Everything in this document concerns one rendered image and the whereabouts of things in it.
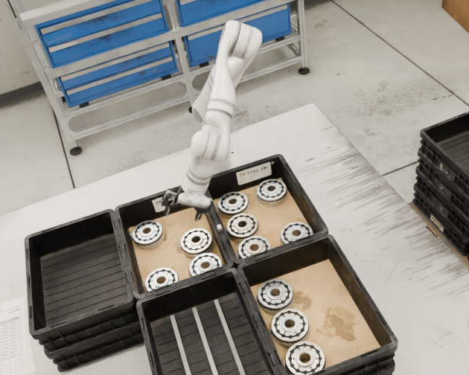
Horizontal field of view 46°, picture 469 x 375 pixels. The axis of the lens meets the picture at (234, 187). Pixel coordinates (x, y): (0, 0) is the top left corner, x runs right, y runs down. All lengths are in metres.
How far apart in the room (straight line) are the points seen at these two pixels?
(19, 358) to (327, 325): 0.97
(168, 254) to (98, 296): 0.25
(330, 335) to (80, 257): 0.85
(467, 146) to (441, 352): 1.18
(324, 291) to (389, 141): 1.87
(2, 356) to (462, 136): 2.06
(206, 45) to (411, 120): 1.35
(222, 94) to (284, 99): 2.31
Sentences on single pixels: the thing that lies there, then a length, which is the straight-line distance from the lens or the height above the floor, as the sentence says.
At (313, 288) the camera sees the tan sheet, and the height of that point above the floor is 0.83.
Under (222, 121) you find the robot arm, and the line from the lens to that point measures 1.46.
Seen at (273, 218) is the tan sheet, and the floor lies 0.83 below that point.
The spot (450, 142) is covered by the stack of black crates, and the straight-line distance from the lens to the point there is 2.67.
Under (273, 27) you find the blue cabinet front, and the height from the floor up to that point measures 0.41.
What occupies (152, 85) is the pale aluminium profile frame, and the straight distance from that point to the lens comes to 3.61.
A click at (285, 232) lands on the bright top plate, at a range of 1.76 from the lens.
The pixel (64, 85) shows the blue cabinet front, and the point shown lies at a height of 0.47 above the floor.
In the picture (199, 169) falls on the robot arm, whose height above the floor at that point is 1.21.
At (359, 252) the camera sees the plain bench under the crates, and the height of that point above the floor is 0.70.
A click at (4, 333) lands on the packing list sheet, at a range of 2.03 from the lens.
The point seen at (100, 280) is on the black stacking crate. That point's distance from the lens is 1.83.
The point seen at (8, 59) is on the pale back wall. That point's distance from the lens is 4.37.
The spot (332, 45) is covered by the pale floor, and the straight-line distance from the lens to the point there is 4.31.
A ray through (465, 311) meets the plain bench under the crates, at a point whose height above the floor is 0.70.
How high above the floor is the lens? 2.19
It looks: 44 degrees down
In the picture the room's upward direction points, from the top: 11 degrees counter-clockwise
